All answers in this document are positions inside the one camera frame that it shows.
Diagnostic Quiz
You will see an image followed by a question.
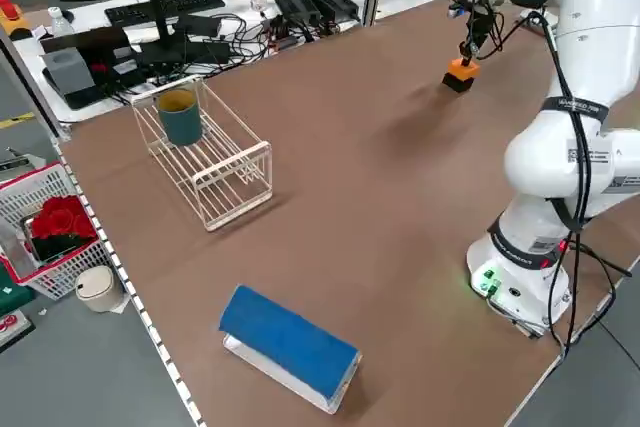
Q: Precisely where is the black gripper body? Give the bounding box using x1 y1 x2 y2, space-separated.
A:
462 5 497 47

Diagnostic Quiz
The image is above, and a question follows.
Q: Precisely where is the orange button box cover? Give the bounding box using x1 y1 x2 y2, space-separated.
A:
446 57 482 82

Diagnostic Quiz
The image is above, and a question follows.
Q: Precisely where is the teal cylindrical cup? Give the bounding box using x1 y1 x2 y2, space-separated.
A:
157 89 205 147

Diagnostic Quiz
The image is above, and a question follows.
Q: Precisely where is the grey tissue box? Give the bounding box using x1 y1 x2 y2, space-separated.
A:
42 49 96 98

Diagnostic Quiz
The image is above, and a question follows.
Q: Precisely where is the yellow emergency stop box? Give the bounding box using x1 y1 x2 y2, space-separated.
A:
0 0 31 39

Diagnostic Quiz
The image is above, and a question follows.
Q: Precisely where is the green box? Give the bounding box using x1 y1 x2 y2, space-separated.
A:
0 266 37 319

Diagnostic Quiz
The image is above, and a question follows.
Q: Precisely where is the black power brick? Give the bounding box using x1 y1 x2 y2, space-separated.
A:
304 0 361 22
273 0 322 24

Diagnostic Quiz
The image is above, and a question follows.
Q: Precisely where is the black keyboard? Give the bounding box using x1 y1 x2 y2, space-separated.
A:
103 0 226 28

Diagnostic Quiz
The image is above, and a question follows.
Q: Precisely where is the blue cloth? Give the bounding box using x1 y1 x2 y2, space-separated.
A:
218 285 360 398

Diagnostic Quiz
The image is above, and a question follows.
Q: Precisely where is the red rose bouquet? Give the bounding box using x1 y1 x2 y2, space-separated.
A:
30 195 99 243

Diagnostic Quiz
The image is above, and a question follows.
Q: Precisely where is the small white trash bin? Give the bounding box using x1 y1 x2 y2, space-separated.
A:
75 265 121 313

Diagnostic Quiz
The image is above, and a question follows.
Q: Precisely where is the red white shopping basket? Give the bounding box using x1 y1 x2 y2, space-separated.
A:
0 161 119 301

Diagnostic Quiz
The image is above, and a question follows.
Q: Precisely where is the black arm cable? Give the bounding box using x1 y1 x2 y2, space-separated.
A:
519 9 634 366

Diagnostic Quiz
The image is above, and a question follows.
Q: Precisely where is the white wire rack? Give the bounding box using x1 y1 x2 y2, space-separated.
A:
132 74 275 233

